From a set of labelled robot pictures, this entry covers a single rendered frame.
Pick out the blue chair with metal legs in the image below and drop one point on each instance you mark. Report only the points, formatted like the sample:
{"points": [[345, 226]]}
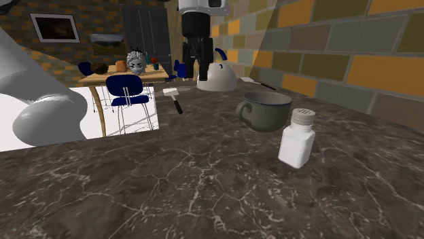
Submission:
{"points": [[124, 84], [85, 68], [180, 69]]}

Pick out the frameless landscape wall picture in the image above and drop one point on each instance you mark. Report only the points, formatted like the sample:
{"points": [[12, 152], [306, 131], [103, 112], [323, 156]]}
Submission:
{"points": [[107, 44]]}

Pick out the dark tall cabinet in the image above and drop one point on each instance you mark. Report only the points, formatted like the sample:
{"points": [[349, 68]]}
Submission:
{"points": [[145, 29]]}

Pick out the white-framed dark wall picture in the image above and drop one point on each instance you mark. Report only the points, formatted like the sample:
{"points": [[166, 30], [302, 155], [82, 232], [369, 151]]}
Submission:
{"points": [[54, 28]]}

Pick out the white salt shaker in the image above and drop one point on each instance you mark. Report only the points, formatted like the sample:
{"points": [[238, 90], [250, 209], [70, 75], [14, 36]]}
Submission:
{"points": [[296, 145]]}

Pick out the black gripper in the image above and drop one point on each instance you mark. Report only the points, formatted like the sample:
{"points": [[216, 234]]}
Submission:
{"points": [[196, 26]]}

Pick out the grey-green mug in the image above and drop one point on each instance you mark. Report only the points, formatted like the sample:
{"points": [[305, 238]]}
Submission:
{"points": [[268, 116]]}

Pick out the wooden dining table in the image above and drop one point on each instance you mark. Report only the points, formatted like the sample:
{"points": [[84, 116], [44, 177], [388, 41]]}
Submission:
{"points": [[99, 78]]}

